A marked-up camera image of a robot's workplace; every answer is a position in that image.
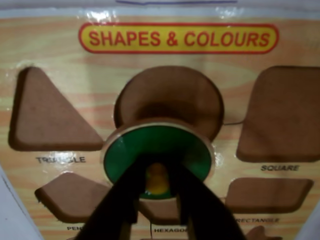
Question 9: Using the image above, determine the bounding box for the wooden shape puzzle board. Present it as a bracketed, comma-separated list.
[0, 4, 320, 240]

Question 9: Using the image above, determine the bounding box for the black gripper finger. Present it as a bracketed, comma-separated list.
[168, 160, 248, 240]
[76, 159, 149, 240]

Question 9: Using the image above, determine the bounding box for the green circle piece yellow pin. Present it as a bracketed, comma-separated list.
[99, 123, 215, 201]

